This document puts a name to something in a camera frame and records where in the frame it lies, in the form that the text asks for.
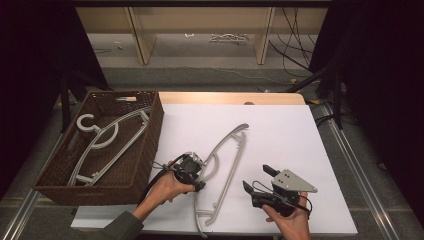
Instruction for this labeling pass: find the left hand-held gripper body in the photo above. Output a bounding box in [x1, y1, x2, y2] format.
[172, 151, 205, 186]

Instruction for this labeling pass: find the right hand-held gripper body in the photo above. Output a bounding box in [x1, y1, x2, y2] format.
[250, 168, 318, 218]

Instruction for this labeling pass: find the grey plastic clothes hanger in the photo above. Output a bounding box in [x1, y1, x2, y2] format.
[67, 106, 153, 187]
[193, 122, 250, 239]

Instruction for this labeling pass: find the brown woven basket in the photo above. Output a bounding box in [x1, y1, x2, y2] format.
[32, 89, 165, 207]

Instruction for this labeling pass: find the person's left hand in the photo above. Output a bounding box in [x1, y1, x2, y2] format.
[146, 161, 197, 210]

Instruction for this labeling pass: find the person's right hand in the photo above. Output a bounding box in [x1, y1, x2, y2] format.
[261, 192, 313, 240]

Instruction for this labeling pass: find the black metal stand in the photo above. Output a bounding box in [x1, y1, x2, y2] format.
[285, 63, 345, 130]
[59, 68, 112, 134]

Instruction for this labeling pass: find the black curtain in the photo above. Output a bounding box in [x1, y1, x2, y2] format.
[309, 0, 424, 229]
[0, 0, 112, 201]

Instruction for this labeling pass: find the beige wooden shelf unit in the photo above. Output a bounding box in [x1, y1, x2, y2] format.
[75, 6, 329, 66]

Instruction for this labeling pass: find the white tangled item on floor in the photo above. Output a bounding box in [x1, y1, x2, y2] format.
[209, 32, 251, 45]

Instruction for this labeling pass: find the right hand-held gripper cable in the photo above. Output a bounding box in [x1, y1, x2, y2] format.
[251, 180, 314, 220]

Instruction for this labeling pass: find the hand-held gripper cable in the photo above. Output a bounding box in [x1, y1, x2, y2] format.
[251, 180, 314, 220]
[137, 153, 185, 206]

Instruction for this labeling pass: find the left hand-held gripper cable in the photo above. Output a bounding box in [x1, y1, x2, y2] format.
[137, 153, 185, 206]

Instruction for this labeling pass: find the metal floor rail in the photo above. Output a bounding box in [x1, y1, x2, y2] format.
[319, 102, 402, 240]
[0, 133, 66, 240]

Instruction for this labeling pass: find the thin white floor cable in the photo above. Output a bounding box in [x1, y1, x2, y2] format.
[186, 64, 296, 85]

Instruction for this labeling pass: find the bundle of black floor cables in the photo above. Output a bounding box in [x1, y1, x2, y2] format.
[268, 6, 322, 80]

